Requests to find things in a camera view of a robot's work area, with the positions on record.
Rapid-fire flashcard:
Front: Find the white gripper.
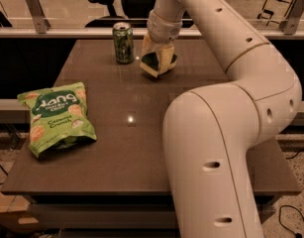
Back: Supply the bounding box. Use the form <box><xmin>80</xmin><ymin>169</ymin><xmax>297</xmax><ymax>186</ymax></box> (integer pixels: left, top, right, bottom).
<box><xmin>142</xmin><ymin>10</ymin><xmax>182</xmax><ymax>74</ymax></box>

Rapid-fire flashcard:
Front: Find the green and yellow sponge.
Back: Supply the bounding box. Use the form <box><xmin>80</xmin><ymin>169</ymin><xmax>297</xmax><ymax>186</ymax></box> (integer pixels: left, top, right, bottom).
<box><xmin>140</xmin><ymin>53</ymin><xmax>177</xmax><ymax>77</ymax></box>

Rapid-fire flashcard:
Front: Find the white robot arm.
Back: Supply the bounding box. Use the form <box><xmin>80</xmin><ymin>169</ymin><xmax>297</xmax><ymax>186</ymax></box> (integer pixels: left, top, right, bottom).
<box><xmin>148</xmin><ymin>0</ymin><xmax>302</xmax><ymax>238</ymax></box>

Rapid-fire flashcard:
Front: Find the green soda can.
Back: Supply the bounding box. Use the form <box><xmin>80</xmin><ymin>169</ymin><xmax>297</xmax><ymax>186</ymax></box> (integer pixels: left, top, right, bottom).
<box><xmin>113</xmin><ymin>22</ymin><xmax>134</xmax><ymax>64</ymax></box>

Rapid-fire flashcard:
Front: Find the black office chair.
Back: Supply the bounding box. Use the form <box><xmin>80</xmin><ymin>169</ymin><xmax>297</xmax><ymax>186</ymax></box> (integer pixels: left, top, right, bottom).
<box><xmin>84</xmin><ymin>0</ymin><xmax>195</xmax><ymax>29</ymax></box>

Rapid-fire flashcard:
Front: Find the green snack bag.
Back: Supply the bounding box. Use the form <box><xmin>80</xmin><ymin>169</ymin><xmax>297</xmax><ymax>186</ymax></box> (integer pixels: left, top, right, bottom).
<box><xmin>18</xmin><ymin>82</ymin><xmax>97</xmax><ymax>158</ymax></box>

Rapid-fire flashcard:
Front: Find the cardboard box under table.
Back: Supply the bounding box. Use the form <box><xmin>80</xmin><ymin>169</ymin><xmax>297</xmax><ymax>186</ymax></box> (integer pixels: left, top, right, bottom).
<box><xmin>0</xmin><ymin>192</ymin><xmax>43</xmax><ymax>234</ymax></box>

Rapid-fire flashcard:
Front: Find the left metal bracket post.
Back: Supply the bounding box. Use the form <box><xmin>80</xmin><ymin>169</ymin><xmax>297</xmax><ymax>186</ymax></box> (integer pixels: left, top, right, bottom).
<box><xmin>25</xmin><ymin>0</ymin><xmax>51</xmax><ymax>34</ymax></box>

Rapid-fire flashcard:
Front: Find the wooden stool frame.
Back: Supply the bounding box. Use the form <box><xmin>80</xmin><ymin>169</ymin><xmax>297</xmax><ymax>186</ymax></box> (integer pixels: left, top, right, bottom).
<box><xmin>256</xmin><ymin>0</ymin><xmax>294</xmax><ymax>27</ymax></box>

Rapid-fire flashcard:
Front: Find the black floor cable right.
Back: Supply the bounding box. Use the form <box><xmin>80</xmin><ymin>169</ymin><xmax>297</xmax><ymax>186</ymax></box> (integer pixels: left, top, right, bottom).
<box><xmin>277</xmin><ymin>204</ymin><xmax>304</xmax><ymax>238</ymax></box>

